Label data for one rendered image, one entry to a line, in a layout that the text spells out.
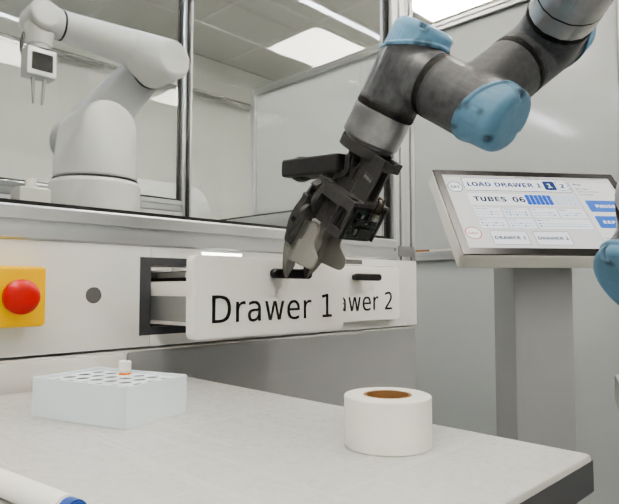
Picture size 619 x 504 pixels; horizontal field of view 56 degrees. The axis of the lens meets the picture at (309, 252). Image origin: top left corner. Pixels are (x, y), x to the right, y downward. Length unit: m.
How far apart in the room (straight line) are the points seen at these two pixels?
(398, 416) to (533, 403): 1.16
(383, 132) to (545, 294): 0.97
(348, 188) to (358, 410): 0.36
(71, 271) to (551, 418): 1.22
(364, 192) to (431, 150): 1.96
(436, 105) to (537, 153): 1.78
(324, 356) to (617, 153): 1.51
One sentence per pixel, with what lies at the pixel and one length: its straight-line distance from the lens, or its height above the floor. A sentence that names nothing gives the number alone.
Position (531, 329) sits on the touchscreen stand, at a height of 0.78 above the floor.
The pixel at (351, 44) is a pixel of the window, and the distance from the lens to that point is 1.31.
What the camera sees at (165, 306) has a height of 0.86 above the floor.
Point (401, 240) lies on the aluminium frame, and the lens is 1.32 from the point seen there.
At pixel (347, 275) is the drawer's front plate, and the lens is 1.14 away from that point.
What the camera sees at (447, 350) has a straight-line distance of 2.59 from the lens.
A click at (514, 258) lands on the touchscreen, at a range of 1.45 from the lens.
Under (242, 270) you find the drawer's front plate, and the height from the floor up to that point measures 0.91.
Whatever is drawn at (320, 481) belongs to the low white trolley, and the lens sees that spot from 0.41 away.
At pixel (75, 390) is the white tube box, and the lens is 0.60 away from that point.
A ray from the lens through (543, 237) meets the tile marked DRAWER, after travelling 1.52.
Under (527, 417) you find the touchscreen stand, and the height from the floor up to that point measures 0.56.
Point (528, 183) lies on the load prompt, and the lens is 1.67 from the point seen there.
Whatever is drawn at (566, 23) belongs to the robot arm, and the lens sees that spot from 0.70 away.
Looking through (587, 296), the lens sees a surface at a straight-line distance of 2.33.
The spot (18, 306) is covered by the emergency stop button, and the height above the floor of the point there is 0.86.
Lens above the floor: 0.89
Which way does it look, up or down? 3 degrees up
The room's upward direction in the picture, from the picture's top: straight up
